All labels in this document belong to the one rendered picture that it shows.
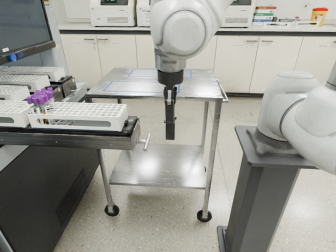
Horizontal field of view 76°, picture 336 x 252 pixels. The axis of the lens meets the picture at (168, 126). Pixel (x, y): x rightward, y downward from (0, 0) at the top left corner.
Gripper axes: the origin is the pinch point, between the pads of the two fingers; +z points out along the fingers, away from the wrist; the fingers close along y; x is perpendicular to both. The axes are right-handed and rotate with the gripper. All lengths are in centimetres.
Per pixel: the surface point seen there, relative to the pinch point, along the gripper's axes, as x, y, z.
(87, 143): -25.9, 6.7, 2.1
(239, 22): 67, -229, -17
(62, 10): -177, -283, -28
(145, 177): -17, -32, 52
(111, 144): -18.2, 6.8, 2.1
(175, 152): 0, -58, 52
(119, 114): -15.7, 2.8, -6.7
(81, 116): -26.8, 5.0, -6.5
